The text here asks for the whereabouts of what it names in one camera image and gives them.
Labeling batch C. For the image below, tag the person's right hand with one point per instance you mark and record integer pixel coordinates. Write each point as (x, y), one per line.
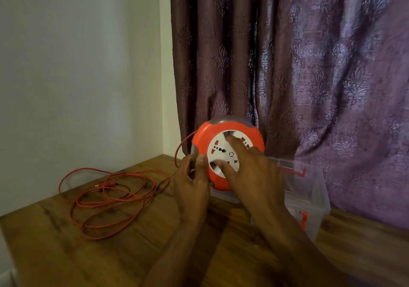
(258, 184)

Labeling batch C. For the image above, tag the person's left forearm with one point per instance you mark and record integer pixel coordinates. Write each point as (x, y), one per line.
(175, 258)

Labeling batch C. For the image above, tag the person's right forearm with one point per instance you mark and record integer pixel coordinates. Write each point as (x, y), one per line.
(297, 255)

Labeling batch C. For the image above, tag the purple patterned curtain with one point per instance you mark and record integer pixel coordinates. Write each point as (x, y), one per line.
(319, 57)

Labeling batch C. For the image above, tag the orange extension cord reel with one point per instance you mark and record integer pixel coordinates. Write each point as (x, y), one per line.
(204, 136)

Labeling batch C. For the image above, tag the person's left hand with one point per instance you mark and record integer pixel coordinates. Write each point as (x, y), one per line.
(191, 194)

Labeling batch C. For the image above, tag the clear plastic lid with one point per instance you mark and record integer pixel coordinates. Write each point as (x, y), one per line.
(223, 195)

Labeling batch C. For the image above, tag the clear plastic box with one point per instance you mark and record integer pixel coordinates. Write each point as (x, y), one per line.
(313, 194)

